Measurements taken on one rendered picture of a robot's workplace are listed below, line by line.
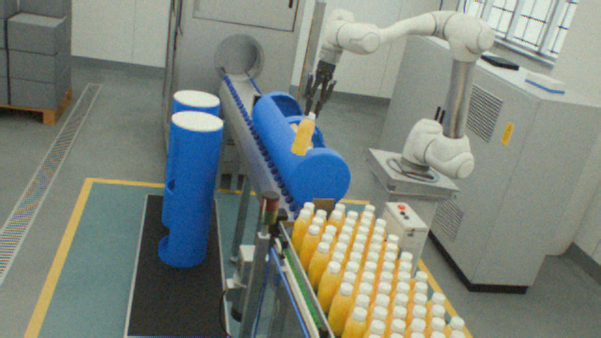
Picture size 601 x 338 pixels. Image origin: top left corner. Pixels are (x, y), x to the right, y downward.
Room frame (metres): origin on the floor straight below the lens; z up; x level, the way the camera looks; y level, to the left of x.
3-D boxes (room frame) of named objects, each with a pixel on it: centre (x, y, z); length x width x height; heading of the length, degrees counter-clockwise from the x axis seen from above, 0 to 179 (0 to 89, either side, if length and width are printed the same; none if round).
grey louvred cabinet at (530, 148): (4.33, -1.27, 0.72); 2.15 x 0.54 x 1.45; 15
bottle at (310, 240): (1.76, -0.10, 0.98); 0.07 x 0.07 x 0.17
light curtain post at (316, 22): (3.60, 0.09, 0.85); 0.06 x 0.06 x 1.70; 21
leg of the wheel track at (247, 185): (3.04, 0.31, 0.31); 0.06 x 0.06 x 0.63; 21
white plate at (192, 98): (3.14, 0.71, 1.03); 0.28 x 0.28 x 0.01
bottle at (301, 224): (1.87, -0.05, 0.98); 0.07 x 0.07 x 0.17
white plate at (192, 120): (2.76, 0.61, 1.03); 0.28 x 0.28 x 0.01
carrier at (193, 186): (2.76, 0.61, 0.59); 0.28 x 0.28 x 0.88
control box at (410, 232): (1.99, -0.47, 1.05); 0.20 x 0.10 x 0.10; 21
